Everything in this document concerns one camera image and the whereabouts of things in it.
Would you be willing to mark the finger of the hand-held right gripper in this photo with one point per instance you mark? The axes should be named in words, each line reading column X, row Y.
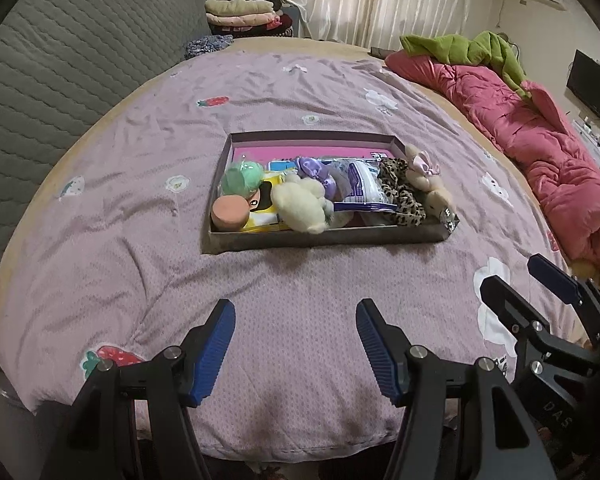
column 505, row 305
column 555, row 280

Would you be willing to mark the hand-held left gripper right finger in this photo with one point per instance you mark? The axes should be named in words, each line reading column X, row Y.
column 377, row 350

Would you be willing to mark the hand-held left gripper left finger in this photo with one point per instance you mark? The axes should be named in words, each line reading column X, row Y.
column 212, row 350

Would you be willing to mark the shallow purple cardboard box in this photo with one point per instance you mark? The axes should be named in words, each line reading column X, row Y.
column 330, row 237

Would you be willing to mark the peach round sponge puff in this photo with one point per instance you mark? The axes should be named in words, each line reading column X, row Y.
column 230, row 212

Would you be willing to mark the beige plush bunny pink bow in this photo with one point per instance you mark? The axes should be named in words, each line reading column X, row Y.
column 430, row 185

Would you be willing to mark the leopard print scrunchie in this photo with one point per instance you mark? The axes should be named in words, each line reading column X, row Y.
column 400, row 200

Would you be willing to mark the clear cotton pad bag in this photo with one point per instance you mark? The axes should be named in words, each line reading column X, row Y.
column 365, row 185

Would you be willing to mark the pink printed bed sheet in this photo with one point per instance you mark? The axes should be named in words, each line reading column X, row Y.
column 130, row 260

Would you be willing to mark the white television cabinet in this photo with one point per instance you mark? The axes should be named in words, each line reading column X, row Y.
column 597, row 152

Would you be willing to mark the pink quilt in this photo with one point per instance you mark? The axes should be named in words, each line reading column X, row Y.
column 530, row 135

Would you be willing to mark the cream plush toy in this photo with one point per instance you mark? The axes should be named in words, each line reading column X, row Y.
column 300, row 205

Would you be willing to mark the green mesh scrunchie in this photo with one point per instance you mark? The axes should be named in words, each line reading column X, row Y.
column 240, row 180

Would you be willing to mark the black flat television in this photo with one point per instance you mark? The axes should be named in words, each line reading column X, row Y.
column 592, row 90

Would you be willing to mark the purple scrunchie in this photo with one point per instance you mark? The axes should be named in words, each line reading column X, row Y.
column 312, row 167

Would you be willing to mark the pink and blue book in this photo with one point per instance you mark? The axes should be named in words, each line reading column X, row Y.
column 300, row 152

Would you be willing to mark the green garment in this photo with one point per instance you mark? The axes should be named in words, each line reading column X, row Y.
column 455, row 47

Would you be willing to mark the small dark object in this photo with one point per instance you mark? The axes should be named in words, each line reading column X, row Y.
column 380, row 51

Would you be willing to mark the dark floral cloth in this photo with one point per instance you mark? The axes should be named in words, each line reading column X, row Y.
column 205, row 46

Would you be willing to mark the grey quilted headboard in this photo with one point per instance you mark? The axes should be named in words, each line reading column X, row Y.
column 55, row 60

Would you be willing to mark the pink folded garment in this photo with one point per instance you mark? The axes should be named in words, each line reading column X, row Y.
column 240, row 21

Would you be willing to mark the dark red folded garment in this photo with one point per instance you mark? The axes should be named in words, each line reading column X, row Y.
column 284, row 25

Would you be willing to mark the beige folded garment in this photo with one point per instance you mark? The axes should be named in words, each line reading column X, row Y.
column 235, row 6

